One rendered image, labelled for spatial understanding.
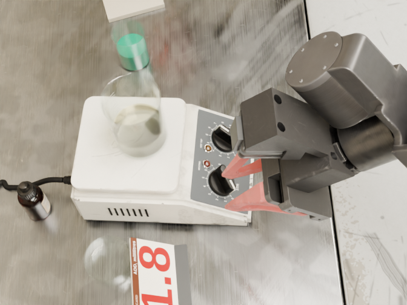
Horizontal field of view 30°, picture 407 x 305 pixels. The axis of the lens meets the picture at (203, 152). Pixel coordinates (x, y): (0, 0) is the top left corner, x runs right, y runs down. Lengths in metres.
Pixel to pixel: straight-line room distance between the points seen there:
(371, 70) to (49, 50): 0.56
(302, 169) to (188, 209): 0.21
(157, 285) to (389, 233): 0.27
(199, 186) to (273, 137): 0.26
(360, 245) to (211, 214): 0.17
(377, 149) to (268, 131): 0.10
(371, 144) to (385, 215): 0.26
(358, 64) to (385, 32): 0.45
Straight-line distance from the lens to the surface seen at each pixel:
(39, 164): 0.97
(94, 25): 1.07
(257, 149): 0.62
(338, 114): 0.62
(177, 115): 0.86
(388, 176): 0.93
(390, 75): 0.62
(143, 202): 0.84
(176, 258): 0.88
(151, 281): 0.85
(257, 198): 0.70
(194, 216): 0.86
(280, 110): 0.62
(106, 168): 0.84
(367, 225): 0.90
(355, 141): 0.66
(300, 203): 0.69
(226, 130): 0.87
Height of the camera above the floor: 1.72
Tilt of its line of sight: 61 degrees down
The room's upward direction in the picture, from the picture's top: 9 degrees counter-clockwise
